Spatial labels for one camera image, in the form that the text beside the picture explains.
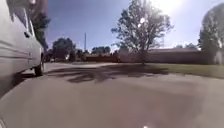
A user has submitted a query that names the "utility pole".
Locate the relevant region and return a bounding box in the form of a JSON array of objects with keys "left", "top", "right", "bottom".
[{"left": 83, "top": 32, "right": 87, "bottom": 53}]

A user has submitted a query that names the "grey asphalt road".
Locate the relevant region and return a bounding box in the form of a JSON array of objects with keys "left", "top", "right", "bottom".
[{"left": 0, "top": 61, "right": 224, "bottom": 128}]

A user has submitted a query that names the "thin-leaved tree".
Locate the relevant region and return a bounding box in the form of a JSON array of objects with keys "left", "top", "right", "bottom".
[{"left": 111, "top": 0, "right": 174, "bottom": 66}]

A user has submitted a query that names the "dark bushy tree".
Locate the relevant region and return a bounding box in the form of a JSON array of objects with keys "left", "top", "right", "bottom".
[{"left": 51, "top": 37, "right": 77, "bottom": 62}]

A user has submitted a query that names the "brown wooden fence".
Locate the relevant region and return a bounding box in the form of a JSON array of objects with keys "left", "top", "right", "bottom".
[{"left": 84, "top": 48, "right": 214, "bottom": 65}]

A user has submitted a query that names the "grass verge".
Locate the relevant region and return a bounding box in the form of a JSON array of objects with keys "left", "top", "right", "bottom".
[{"left": 146, "top": 62, "right": 224, "bottom": 80}]

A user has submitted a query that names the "white car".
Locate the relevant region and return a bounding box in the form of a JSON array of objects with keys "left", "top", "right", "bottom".
[{"left": 0, "top": 0, "right": 46, "bottom": 98}]

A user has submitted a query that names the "broad green tree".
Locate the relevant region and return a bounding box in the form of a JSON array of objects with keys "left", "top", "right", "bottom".
[{"left": 198, "top": 3, "right": 224, "bottom": 65}]

